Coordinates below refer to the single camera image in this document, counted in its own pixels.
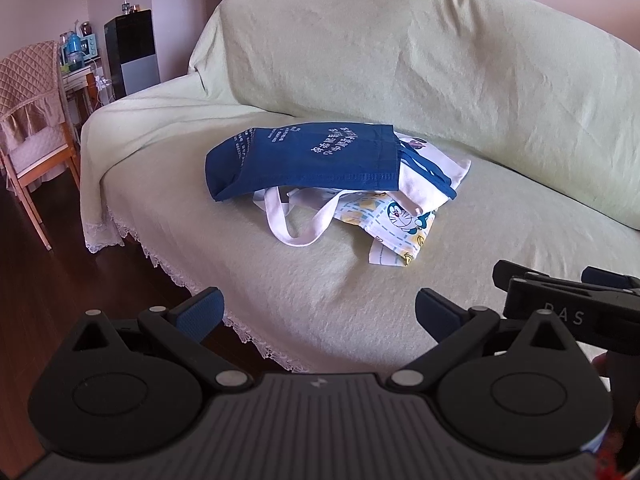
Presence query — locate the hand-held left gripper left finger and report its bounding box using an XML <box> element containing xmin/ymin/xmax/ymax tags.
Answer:
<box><xmin>65</xmin><ymin>286</ymin><xmax>254</xmax><ymax>392</ymax></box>

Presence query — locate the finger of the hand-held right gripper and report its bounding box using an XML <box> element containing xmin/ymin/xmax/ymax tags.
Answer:
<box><xmin>492</xmin><ymin>259</ymin><xmax>551</xmax><ymax>291</ymax></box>
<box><xmin>582</xmin><ymin>266</ymin><xmax>640</xmax><ymax>292</ymax></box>

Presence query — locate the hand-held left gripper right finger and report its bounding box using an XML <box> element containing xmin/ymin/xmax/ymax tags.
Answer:
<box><xmin>387</xmin><ymin>287</ymin><xmax>576</xmax><ymax>393</ymax></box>

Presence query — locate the blue shopping bag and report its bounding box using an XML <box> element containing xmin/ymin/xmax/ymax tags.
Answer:
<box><xmin>204</xmin><ymin>122</ymin><xmax>458</xmax><ymax>203</ymax></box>

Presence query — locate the cartoon printed bag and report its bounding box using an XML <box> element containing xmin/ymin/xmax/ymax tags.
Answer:
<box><xmin>252</xmin><ymin>187</ymin><xmax>437</xmax><ymax>268</ymax></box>

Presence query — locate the white side table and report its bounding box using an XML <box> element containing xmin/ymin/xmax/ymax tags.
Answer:
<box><xmin>62</xmin><ymin>62</ymin><xmax>108</xmax><ymax>128</ymax></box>

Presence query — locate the tall black appliance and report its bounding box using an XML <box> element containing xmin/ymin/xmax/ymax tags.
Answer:
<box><xmin>104</xmin><ymin>9</ymin><xmax>162</xmax><ymax>100</ymax></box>

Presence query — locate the wooden chair with quilted cover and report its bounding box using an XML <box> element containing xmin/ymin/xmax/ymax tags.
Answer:
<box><xmin>0</xmin><ymin>40</ymin><xmax>83</xmax><ymax>251</ymax></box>

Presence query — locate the blue water jug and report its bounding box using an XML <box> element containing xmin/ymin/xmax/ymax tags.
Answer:
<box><xmin>60</xmin><ymin>32</ymin><xmax>83</xmax><ymax>68</ymax></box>

